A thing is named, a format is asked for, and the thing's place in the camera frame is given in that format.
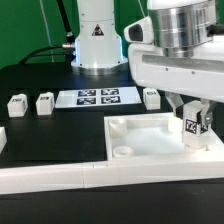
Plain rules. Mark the white square table top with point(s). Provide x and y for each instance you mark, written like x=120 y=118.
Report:
x=147 y=137

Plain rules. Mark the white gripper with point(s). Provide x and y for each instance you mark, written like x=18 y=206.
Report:
x=200 y=76

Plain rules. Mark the white plate with fiducial tags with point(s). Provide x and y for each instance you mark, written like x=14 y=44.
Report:
x=97 y=97

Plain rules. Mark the white L-shaped obstacle fence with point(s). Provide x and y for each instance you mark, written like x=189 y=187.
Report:
x=101 y=174

